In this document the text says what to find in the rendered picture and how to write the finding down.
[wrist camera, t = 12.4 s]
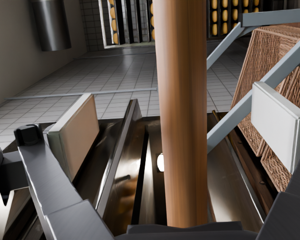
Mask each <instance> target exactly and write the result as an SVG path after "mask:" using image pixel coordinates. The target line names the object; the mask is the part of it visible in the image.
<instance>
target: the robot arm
mask: <svg viewBox="0 0 300 240"><path fill-rule="evenodd" d="M251 123H252V124H253V125H254V127H255V128H256V129H257V131H258V132H259V133H260V135H261V136H262V137H263V138H264V140H265V141H266V142H267V143H268V145H269V146H270V147H271V149H272V150H273V151H274V153H275V154H276V155H277V156H278V158H279V159H280V161H281V162H282V163H283V164H284V166H285V167H286V168H287V170H288V171H289V172H290V173H291V174H292V177H291V179H290V181H289V183H288V185H287V187H286V189H285V192H283V191H279V193H278V195H277V197H276V199H275V201H274V203H273V205H272V207H271V209H270V211H269V213H268V215H267V217H266V219H265V221H264V223H263V225H262V227H261V229H260V231H259V233H256V232H253V231H249V230H244V229H243V226H242V223H241V221H224V222H210V223H206V224H201V225H197V226H193V227H188V228H177V227H171V226H165V225H159V224H139V225H128V227H127V233H125V234H121V235H119V236H116V237H114V236H113V234H112V233H111V231H110V229H109V228H108V227H107V225H106V224H105V222H104V221H103V219H102V218H101V216H100V215H99V213H98V212H97V210H96V209H95V208H94V206H93V205H92V203H91V201H90V200H89V199H86V200H83V199H82V198H81V196H80V194H79V193H78V192H77V190H76V188H75V187H74V185H73V184H72V181H73V179H74V177H75V176H76V174H77V172H78V170H79V168H80V166H81V164H82V163H83V161H84V159H85V157H86V155H87V153H88V151H89V149H90V148H91V146H92V144H93V142H94V140H95V138H96V136H97V134H98V133H99V131H100V130H99V124H98V118H97V112H96V106H95V99H94V94H92V93H84V94H83V95H82V96H81V97H80V98H79V99H78V101H77V102H76V103H75V104H74V105H73V106H72V107H71V108H70V109H69V110H68V111H67V112H66V113H65V114H64V115H63V116H62V117H61V119H60V120H59V121H58V122H57V123H55V124H52V125H50V126H48V127H47V128H46V129H45V130H44V131H42V128H41V125H40V124H37V123H32V124H26V125H22V126H19V127H17V128H16V129H15V130H14V136H15V139H16V143H17V146H18V151H14V152H9V153H4V154H3V153H2V149H1V147H0V240H2V239H3V235H4V231H5V228H6V224H7V220H8V216H9V212H10V208H11V204H12V200H13V196H14V190H18V189H23V188H27V187H28V188H29V190H30V194H31V197H32V199H33V202H34V205H35V208H36V211H37V214H38V217H39V219H40V222H41V225H42V228H43V231H44V234H45V237H46V240H300V108H298V107H297V106H296V105H294V104H293V103H291V102H290V101H289V100H287V99H286V98H285V97H283V96H282V95H280V94H279V93H278V92H276V91H275V90H274V89H273V88H271V87H270V86H268V85H267V84H266V83H264V82H263V81H256V82H254V83H253V85H252V106H251Z"/></svg>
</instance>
